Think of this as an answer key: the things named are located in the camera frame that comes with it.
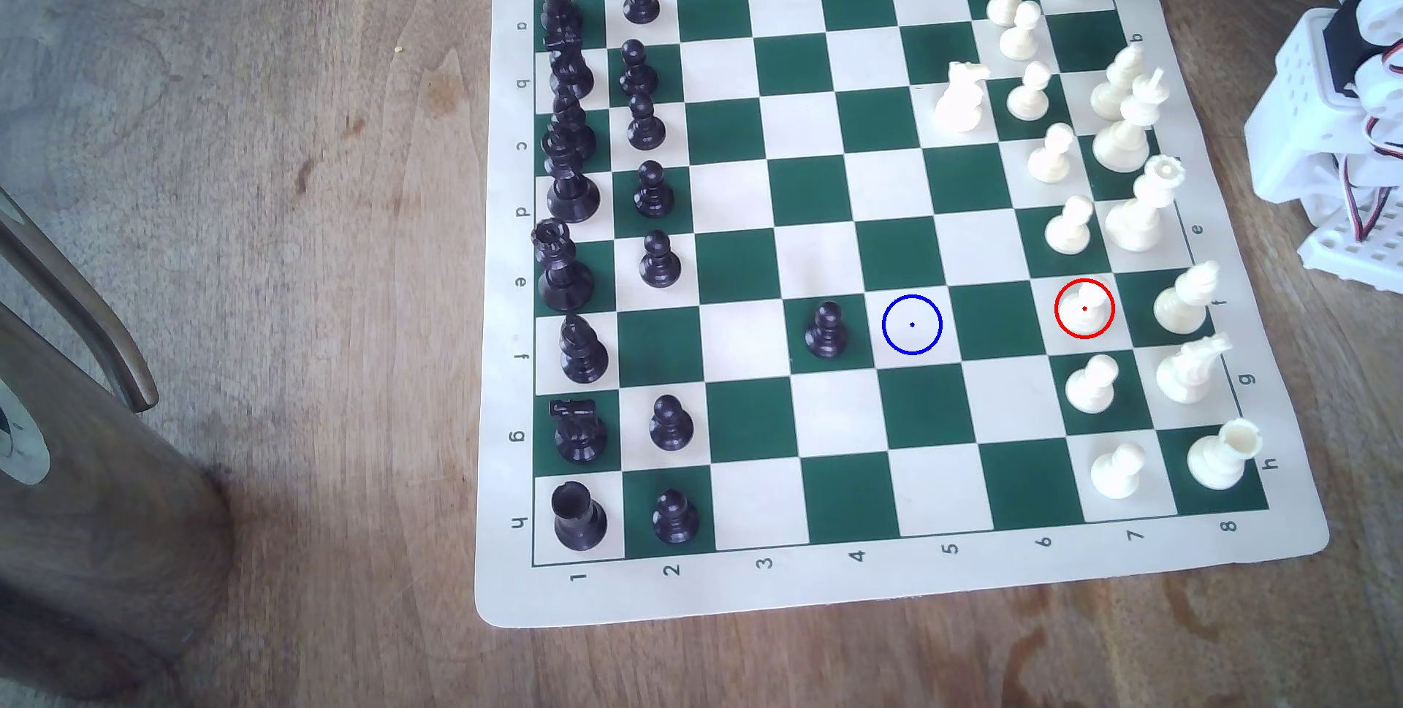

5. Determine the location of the white rook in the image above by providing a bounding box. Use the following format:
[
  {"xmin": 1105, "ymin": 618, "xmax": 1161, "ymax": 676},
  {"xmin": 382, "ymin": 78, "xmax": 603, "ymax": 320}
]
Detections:
[{"xmin": 1187, "ymin": 417, "xmax": 1264, "ymax": 492}]

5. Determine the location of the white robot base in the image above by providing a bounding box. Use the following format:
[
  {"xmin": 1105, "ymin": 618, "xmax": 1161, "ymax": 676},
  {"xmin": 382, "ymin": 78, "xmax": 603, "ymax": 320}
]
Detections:
[{"xmin": 1244, "ymin": 9, "xmax": 1403, "ymax": 295}]

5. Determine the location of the red white black servo wire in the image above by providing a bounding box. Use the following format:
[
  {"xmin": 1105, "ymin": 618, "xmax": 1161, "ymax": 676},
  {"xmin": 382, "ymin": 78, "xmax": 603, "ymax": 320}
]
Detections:
[{"xmin": 1342, "ymin": 39, "xmax": 1403, "ymax": 245}]

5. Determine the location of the curved metal handle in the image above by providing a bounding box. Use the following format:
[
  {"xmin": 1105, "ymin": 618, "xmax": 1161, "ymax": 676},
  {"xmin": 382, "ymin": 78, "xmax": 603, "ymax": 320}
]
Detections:
[{"xmin": 0, "ymin": 187, "xmax": 161, "ymax": 414}]

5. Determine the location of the black knight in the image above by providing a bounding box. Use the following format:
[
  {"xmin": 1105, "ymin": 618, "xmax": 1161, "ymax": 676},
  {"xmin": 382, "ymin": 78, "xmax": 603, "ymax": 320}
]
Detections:
[
  {"xmin": 550, "ymin": 399, "xmax": 609, "ymax": 465},
  {"xmin": 548, "ymin": 37, "xmax": 596, "ymax": 101}
]

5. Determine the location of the round pale label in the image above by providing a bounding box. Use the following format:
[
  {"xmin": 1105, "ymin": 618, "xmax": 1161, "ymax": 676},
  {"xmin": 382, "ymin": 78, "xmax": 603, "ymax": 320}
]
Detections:
[{"xmin": 0, "ymin": 379, "xmax": 52, "ymax": 486}]

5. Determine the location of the white queen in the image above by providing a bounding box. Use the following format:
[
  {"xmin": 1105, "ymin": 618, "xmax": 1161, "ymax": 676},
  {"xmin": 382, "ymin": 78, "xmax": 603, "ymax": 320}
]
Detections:
[{"xmin": 1103, "ymin": 154, "xmax": 1187, "ymax": 254}]

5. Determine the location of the black king fifth row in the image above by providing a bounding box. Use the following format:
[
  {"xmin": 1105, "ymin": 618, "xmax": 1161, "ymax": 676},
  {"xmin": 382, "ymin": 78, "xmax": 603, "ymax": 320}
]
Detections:
[{"xmin": 531, "ymin": 219, "xmax": 596, "ymax": 313}]

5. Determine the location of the white knight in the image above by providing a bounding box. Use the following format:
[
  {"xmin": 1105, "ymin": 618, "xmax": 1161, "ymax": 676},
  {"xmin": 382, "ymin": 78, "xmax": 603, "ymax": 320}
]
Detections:
[
  {"xmin": 1155, "ymin": 333, "xmax": 1233, "ymax": 406},
  {"xmin": 932, "ymin": 60, "xmax": 992, "ymax": 134}
]

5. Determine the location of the green white chess mat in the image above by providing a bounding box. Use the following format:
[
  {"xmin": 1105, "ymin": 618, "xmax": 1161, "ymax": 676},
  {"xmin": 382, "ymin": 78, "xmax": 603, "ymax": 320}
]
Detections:
[{"xmin": 474, "ymin": 0, "xmax": 1332, "ymax": 629}]

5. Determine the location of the white bishop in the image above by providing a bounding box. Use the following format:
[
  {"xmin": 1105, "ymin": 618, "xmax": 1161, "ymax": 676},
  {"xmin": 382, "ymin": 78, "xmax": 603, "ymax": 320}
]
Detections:
[
  {"xmin": 1090, "ymin": 42, "xmax": 1146, "ymax": 121},
  {"xmin": 1153, "ymin": 259, "xmax": 1221, "ymax": 335}
]

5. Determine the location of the black rook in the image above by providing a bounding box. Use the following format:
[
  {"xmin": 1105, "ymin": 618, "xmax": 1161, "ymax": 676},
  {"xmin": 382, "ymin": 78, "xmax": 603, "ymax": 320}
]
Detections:
[
  {"xmin": 550, "ymin": 481, "xmax": 609, "ymax": 552},
  {"xmin": 536, "ymin": 0, "xmax": 585, "ymax": 43}
]

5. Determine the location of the white king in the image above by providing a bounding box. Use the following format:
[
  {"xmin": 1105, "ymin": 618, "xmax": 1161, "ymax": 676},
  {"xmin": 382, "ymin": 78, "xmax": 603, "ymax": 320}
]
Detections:
[{"xmin": 1092, "ymin": 68, "xmax": 1170, "ymax": 173}]

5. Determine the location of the black queen fourth row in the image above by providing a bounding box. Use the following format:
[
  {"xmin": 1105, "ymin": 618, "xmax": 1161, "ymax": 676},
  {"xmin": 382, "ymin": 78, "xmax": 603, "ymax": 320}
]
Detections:
[{"xmin": 544, "ymin": 132, "xmax": 602, "ymax": 225}]

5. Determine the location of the black bishop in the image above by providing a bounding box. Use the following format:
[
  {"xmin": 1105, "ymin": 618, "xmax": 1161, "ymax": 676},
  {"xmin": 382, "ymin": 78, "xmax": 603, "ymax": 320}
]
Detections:
[
  {"xmin": 559, "ymin": 313, "xmax": 611, "ymax": 385},
  {"xmin": 544, "ymin": 92, "xmax": 598, "ymax": 164}
]

